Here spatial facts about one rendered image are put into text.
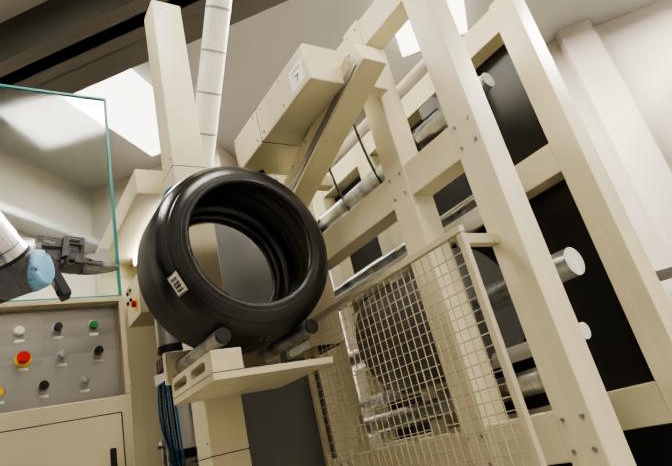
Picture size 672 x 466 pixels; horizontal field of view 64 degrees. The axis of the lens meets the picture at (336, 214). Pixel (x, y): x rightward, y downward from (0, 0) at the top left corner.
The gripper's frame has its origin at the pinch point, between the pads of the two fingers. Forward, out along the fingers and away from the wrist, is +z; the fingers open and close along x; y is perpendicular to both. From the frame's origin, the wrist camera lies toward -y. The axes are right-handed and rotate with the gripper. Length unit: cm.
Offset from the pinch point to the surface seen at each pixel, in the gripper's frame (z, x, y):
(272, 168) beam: 61, 19, 57
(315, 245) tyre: 58, -12, 9
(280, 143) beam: 56, 1, 57
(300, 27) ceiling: 151, 122, 271
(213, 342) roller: 24.7, -8.9, -22.4
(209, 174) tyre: 23.8, -11.5, 29.0
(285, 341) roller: 52, 2, -19
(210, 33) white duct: 42, 34, 138
